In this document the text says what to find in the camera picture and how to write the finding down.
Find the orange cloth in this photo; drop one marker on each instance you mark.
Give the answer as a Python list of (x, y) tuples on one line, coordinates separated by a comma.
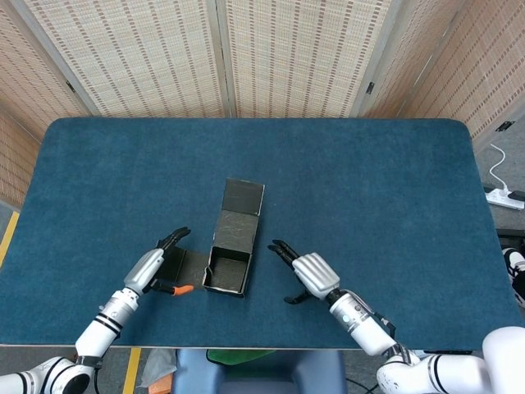
[(162, 386)]

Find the white power strip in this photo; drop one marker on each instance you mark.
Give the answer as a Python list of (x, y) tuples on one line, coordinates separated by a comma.
[(502, 199)]

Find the black foldable cardboard box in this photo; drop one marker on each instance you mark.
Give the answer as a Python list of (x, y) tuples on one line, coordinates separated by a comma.
[(236, 230)]

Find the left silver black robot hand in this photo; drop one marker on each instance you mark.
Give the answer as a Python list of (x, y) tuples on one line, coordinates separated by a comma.
[(143, 271)]

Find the bamboo folding screen panel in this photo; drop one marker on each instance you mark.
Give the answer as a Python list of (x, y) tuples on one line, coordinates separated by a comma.
[(295, 61), (33, 74), (14, 164), (402, 61), (143, 61), (484, 74)]

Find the blue felt table mat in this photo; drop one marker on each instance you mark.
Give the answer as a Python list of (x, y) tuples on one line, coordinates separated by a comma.
[(369, 184)]

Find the yellow floor tape strip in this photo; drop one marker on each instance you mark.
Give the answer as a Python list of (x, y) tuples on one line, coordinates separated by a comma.
[(10, 234), (132, 369)]

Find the grey cloth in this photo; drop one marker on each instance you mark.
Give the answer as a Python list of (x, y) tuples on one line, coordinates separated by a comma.
[(160, 363)]

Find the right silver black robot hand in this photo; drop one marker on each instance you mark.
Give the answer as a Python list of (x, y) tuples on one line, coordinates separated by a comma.
[(316, 275)]

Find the green cloth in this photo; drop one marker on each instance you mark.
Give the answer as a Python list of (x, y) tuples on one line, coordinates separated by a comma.
[(229, 356)]

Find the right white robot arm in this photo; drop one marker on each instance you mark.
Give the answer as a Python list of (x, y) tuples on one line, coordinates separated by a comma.
[(369, 328)]

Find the black and white sneaker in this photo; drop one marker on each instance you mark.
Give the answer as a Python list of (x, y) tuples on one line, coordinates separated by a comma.
[(517, 262)]

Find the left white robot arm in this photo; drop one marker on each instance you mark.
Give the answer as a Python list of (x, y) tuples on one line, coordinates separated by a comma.
[(102, 324)]

